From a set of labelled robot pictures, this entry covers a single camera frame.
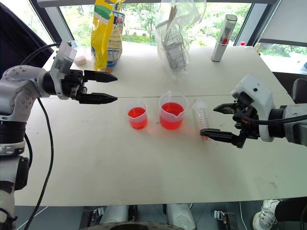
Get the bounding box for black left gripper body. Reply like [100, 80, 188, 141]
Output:
[61, 70, 88, 101]

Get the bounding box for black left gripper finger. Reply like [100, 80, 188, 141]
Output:
[78, 92, 118, 105]
[83, 70, 118, 84]

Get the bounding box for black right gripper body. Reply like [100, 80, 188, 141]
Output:
[231, 92, 261, 149]

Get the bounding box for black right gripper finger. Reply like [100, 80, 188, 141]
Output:
[213, 103, 237, 115]
[199, 128, 241, 144]

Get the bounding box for clear plastic syringe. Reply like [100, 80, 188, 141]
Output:
[191, 99, 212, 142]

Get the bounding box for small beaker red liquid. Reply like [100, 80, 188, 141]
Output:
[123, 100, 148, 131]

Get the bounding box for large beaker red liquid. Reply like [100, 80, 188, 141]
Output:
[158, 91, 189, 131]

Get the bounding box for white round lump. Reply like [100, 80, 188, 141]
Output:
[72, 53, 87, 66]

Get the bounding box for yellow plastic bag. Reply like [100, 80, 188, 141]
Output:
[90, 0, 120, 72]

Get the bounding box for blue white refill pouch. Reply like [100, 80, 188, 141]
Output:
[106, 10, 126, 70]

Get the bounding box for dark chair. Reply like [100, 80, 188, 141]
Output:
[272, 71, 307, 105]

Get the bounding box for white cylindrical bottle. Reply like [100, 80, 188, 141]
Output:
[211, 14, 238, 63]

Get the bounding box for dark cloth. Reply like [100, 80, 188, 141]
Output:
[0, 3, 55, 80]

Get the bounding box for white robot leg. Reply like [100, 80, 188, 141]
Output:
[99, 205, 129, 226]
[166, 203, 197, 230]

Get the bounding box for white sneaker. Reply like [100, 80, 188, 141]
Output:
[252, 199, 281, 230]

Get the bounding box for wooden sticks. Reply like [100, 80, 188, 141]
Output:
[167, 5, 178, 25]

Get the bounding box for clear plastic bag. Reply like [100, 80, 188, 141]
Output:
[154, 0, 207, 82]

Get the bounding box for black trouser leg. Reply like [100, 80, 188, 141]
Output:
[272, 197, 307, 223]

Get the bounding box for dark rounded shape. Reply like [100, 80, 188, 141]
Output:
[81, 221, 174, 230]

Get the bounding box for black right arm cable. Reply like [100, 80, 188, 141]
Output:
[239, 112, 307, 126]

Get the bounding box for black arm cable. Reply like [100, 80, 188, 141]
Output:
[20, 42, 62, 230]
[239, 112, 307, 126]

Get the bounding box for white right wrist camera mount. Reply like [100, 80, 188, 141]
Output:
[230, 73, 275, 143]

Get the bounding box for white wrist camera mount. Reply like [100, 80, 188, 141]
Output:
[49, 41, 78, 100]
[230, 73, 275, 143]

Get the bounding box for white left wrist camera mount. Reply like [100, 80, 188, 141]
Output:
[49, 41, 78, 100]

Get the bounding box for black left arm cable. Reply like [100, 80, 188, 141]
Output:
[20, 42, 62, 230]

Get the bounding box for white floor cable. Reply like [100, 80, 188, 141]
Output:
[238, 201, 248, 230]

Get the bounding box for metal strap buckle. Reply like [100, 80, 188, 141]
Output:
[82, 207, 105, 228]
[213, 210, 238, 230]

